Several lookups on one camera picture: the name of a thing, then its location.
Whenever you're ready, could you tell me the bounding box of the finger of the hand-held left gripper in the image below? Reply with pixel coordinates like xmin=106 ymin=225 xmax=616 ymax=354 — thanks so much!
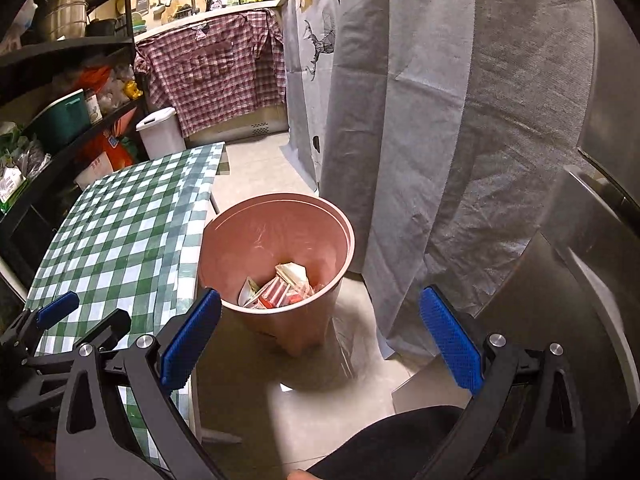
xmin=0 ymin=290 xmax=81 ymax=361
xmin=25 ymin=308 xmax=132 ymax=372

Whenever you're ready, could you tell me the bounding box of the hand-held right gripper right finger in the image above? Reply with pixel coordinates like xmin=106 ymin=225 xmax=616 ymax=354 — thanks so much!
xmin=419 ymin=285 xmax=586 ymax=480

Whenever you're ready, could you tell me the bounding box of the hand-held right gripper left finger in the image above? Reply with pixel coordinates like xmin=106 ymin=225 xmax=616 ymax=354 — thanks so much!
xmin=55 ymin=287 xmax=228 ymax=480

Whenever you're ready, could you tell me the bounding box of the red white carton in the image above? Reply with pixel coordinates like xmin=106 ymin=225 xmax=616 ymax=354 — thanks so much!
xmin=257 ymin=280 xmax=313 ymax=308

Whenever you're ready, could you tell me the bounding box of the beige paper bag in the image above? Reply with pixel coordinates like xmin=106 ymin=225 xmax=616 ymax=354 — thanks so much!
xmin=275 ymin=261 xmax=310 ymax=283

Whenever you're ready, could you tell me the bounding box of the pink waste bin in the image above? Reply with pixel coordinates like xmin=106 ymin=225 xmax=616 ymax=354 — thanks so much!
xmin=198 ymin=192 xmax=356 ymax=358

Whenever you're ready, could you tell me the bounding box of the green checked tablecloth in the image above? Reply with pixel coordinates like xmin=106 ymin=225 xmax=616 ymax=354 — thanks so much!
xmin=22 ymin=141 xmax=226 ymax=466

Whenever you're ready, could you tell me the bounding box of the person's black trouser leg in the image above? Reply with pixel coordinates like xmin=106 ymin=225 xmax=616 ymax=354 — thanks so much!
xmin=305 ymin=404 xmax=471 ymax=480

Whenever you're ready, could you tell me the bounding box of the white printed box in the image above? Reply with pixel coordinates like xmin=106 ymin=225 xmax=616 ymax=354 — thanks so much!
xmin=75 ymin=152 xmax=116 ymax=191

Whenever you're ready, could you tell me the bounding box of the heap of green white packets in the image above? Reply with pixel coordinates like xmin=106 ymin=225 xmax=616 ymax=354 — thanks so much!
xmin=0 ymin=122 xmax=51 ymax=206

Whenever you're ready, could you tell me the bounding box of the orange printed sack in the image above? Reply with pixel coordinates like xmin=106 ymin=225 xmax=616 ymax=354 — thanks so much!
xmin=82 ymin=132 xmax=136 ymax=171

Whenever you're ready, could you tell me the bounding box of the green storage box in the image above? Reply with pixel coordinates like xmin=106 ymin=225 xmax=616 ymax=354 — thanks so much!
xmin=27 ymin=89 xmax=92 ymax=148

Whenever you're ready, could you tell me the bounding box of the white pedal bin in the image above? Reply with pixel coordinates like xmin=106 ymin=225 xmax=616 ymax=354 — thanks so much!
xmin=136 ymin=106 xmax=182 ymax=161

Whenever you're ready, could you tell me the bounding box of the plain grey curtain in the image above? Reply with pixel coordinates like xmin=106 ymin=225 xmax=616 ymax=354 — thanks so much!
xmin=320 ymin=0 xmax=596 ymax=361

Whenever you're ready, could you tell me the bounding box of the black shelf rack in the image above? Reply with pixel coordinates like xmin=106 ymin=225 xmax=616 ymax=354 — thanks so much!
xmin=0 ymin=0 xmax=151 ymax=281

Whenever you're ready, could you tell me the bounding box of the deer print grey curtain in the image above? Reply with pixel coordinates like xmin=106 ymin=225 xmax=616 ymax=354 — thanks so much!
xmin=282 ymin=0 xmax=346 ymax=196

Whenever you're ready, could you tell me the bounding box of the red plaid shirt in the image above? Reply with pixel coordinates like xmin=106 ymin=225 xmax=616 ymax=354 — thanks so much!
xmin=134 ymin=8 xmax=287 ymax=137

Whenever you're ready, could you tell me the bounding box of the metal pot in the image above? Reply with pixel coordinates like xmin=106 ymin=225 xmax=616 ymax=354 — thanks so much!
xmin=39 ymin=0 xmax=92 ymax=41

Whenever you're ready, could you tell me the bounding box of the white kitchen counter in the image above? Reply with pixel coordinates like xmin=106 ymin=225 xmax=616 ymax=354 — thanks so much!
xmin=132 ymin=0 xmax=296 ymax=43

